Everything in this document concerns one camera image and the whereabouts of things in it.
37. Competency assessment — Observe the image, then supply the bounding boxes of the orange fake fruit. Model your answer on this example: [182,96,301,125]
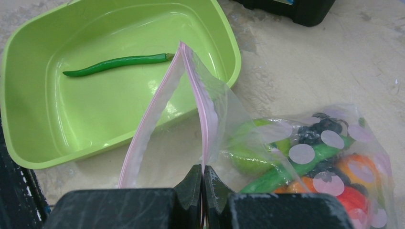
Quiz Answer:
[336,154,381,190]

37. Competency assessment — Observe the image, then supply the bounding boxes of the red fake food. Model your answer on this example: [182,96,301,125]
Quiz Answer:
[337,186,369,223]

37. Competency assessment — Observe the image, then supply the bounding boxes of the green fake apple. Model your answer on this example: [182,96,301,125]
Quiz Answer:
[227,118,293,176]

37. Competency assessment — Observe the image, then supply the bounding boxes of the black fake grapes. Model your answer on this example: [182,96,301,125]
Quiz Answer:
[298,113,347,146]

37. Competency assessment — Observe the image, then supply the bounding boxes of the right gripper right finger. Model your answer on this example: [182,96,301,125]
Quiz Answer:
[203,166,353,229]

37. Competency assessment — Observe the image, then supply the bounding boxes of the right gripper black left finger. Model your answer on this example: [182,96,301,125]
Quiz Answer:
[44,165,202,229]

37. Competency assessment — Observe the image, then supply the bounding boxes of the clear zip top bag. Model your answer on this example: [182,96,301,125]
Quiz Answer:
[118,42,400,229]

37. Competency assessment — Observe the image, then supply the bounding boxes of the green fake pepper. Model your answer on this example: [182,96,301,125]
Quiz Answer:
[230,144,341,193]
[63,53,175,77]

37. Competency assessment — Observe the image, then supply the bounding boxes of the green plastic tray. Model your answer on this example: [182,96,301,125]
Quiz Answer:
[0,0,241,169]

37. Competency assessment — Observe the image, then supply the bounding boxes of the black plastic toolbox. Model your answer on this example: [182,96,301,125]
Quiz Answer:
[236,0,335,27]

